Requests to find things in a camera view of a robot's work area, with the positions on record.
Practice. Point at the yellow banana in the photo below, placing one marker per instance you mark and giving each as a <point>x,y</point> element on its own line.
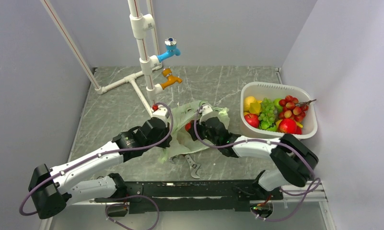
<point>297,123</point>

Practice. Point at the green striped ball fruit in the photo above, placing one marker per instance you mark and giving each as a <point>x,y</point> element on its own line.
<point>267,126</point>

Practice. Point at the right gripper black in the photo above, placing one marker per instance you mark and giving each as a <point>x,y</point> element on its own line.
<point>192,131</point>

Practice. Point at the blue faucet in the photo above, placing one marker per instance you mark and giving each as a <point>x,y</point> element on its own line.
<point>171,49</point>

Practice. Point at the light green lime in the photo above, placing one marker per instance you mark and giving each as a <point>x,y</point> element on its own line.
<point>277,105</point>

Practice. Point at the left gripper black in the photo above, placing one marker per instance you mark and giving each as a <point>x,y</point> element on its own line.
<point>166,143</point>

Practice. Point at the green fake fruit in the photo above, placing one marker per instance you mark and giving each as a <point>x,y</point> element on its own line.
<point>268,111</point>

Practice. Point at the silver combination wrench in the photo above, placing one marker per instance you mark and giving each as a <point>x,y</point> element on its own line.
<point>174,159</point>

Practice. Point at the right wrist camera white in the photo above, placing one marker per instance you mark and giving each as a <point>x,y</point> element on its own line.
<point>205,112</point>

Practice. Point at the yellow lemon upper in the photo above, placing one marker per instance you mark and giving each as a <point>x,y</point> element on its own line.
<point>247,102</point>

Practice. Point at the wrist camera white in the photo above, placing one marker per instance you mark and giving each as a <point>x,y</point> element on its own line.
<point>160,112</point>
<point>205,112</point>

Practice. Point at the white plastic basket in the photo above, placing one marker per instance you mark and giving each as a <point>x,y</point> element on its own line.
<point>261,90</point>

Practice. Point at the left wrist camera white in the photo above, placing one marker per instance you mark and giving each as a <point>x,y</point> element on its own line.
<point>160,112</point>

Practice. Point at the yellow star fruit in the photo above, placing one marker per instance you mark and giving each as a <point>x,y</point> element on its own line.
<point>255,108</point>

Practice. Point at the red apple in basket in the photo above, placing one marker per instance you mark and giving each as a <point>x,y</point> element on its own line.
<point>287,125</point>

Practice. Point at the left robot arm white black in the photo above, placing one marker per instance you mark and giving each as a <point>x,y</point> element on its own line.
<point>53,189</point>

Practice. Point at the pale green plastic bag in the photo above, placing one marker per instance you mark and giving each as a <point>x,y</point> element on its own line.
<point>182,142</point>

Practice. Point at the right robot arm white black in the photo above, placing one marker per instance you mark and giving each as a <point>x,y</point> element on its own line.
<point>294,161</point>

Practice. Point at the red grape bunch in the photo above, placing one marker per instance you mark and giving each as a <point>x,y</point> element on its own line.
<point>293,108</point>

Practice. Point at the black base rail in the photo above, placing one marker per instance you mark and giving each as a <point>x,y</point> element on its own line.
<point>237,195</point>

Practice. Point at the orange faucet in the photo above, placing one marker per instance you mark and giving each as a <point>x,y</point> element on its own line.
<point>171,79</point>

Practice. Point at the red handled adjustable wrench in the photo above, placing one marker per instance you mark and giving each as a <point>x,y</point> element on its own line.
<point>193,166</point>

